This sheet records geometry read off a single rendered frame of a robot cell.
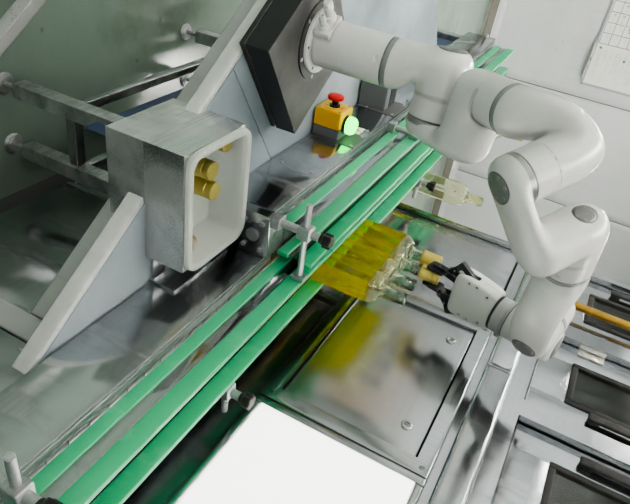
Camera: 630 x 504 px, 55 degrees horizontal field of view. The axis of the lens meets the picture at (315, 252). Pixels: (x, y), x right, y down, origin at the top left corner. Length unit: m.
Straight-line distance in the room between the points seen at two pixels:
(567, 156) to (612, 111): 6.16
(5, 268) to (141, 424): 0.73
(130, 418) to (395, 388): 0.55
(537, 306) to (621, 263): 6.67
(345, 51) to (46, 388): 0.77
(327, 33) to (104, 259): 0.58
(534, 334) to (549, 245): 0.23
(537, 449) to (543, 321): 0.31
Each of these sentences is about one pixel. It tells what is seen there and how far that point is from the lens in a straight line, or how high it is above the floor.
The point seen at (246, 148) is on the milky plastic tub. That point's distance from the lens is 1.08.
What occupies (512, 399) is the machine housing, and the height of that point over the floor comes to 1.41.
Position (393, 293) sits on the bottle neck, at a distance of 1.26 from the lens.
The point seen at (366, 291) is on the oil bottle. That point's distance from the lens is 1.26.
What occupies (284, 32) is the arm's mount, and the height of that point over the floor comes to 0.81.
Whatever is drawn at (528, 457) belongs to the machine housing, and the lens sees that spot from 1.31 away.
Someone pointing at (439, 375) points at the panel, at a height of 1.26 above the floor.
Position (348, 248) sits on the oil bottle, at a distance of 1.34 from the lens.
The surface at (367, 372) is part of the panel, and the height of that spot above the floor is 1.13.
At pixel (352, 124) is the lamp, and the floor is 0.85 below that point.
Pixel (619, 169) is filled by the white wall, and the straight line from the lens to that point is 7.31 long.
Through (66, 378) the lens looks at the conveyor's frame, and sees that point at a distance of 0.98.
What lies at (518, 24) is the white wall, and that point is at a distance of 7.05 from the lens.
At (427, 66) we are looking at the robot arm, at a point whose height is 1.05.
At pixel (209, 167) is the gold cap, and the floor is 0.81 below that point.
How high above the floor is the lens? 1.34
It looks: 19 degrees down
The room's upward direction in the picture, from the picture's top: 113 degrees clockwise
